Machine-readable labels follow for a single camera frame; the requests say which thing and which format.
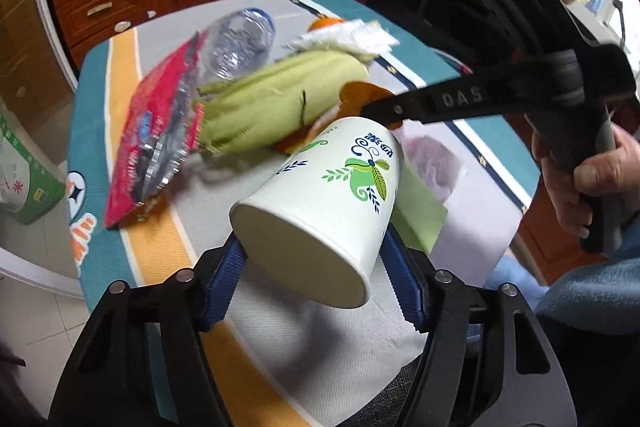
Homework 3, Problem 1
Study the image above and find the white paper napkin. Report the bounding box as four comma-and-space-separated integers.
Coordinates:
286, 20, 399, 61

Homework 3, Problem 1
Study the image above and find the person's right hand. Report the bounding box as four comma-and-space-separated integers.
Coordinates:
532, 124, 639, 239

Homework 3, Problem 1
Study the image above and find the red foil snack bag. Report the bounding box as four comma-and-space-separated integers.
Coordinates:
104, 31, 204, 229

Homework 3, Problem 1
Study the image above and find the green corn husk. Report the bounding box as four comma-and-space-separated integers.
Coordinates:
195, 50, 369, 154

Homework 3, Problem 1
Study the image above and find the brown orange peel piece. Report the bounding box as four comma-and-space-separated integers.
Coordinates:
337, 81, 393, 119

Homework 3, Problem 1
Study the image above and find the orange fruit peel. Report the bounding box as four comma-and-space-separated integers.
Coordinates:
307, 16, 344, 32

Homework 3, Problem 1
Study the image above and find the clear plastic water bottle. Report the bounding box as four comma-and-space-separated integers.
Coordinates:
198, 8, 276, 84

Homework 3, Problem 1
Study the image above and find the light green paper sheet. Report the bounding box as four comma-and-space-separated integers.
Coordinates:
392, 161, 448, 255

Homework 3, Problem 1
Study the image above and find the green white paper bag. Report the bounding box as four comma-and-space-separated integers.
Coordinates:
1, 109, 65, 225

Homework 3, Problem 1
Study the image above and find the white paper cup green print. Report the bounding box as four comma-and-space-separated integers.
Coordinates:
230, 117, 404, 309

